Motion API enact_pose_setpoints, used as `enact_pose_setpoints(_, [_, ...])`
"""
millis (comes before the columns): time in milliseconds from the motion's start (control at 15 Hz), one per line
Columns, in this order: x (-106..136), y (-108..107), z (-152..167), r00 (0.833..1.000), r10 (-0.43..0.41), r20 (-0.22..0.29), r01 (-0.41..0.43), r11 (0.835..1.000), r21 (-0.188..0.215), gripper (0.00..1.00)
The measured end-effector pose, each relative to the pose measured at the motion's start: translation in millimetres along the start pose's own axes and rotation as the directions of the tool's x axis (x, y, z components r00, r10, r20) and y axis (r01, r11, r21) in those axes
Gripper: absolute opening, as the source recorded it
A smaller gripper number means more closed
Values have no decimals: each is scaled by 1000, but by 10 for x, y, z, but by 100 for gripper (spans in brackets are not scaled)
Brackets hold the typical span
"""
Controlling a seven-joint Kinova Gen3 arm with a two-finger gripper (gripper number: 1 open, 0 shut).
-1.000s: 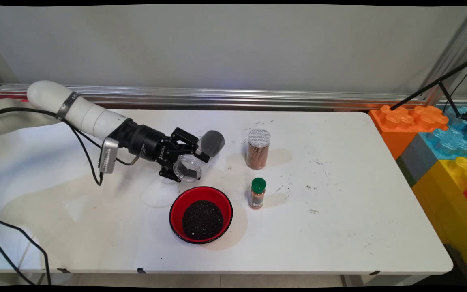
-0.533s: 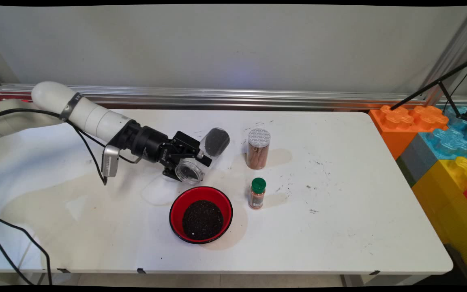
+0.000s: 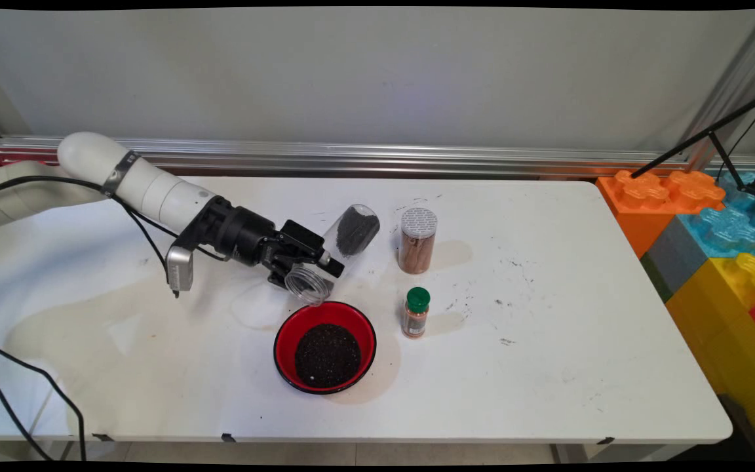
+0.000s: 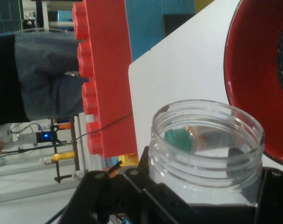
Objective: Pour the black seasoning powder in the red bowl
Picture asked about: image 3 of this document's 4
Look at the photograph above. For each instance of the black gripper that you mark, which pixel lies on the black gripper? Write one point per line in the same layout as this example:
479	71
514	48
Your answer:
240	233

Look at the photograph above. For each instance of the clear plastic jar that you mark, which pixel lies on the clear plastic jar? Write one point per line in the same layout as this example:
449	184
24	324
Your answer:
351	242

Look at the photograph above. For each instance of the brown-filled jar silver lid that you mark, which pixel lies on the brown-filled jar silver lid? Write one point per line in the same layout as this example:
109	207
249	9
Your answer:
417	249

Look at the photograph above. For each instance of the orange foam block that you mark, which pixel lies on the orange foam block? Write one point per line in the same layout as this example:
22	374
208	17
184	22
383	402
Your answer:
639	216

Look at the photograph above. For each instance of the black seeds heap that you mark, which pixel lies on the black seeds heap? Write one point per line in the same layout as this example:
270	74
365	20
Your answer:
328	357

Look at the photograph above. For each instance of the aluminium wall rail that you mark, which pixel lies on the aluminium wall rail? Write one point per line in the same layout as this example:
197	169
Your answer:
417	157

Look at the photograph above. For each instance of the grey foam block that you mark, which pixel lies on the grey foam block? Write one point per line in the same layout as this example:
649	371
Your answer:
676	259

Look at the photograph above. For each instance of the blue foam block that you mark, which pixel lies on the blue foam block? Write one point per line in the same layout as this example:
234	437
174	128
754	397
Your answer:
725	233

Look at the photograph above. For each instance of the red bowl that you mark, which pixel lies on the red bowl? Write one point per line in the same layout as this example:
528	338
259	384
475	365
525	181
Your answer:
288	341

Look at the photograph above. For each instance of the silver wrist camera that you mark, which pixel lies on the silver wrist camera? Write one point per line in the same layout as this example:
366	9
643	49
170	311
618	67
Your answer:
179	269

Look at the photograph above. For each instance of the black tripod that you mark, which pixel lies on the black tripod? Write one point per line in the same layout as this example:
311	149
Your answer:
705	135

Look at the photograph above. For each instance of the spice bottle green cap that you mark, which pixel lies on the spice bottle green cap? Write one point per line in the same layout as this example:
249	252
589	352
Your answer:
415	321

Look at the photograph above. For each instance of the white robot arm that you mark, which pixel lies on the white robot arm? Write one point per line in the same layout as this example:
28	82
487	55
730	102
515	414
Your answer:
154	190

